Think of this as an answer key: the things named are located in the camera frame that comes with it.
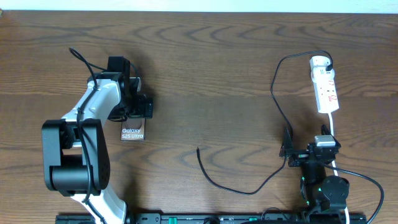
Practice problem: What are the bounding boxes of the white power strip cord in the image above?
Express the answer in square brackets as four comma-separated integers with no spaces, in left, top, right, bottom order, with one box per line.
[327,112,351,224]

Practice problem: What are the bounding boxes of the black USB charging cable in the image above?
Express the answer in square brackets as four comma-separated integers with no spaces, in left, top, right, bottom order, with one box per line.
[196,50,334,196]

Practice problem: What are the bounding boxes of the camera black cable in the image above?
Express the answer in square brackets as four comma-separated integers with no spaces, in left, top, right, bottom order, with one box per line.
[320,162,385,224]
[68,47,108,224]

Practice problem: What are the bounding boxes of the white USB charger plug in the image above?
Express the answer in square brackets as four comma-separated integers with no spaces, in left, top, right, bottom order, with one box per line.
[311,67,335,83]

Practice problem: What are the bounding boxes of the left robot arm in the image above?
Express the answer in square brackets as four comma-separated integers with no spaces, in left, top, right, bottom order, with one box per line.
[41,56,153,224]

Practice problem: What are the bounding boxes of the left camera black cable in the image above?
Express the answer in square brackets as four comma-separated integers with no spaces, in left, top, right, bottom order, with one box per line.
[68,47,108,224]

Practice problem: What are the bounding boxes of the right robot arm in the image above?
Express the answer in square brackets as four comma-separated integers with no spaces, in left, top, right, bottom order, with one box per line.
[279,125,350,223]

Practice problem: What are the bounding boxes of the right camera black cable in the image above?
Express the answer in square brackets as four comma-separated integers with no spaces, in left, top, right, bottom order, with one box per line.
[320,162,385,224]

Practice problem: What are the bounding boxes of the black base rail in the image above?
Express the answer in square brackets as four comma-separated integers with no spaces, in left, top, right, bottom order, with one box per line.
[55,212,368,224]

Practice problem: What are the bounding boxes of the white power strip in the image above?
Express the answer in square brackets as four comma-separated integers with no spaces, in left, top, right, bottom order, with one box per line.
[310,55,339,114]

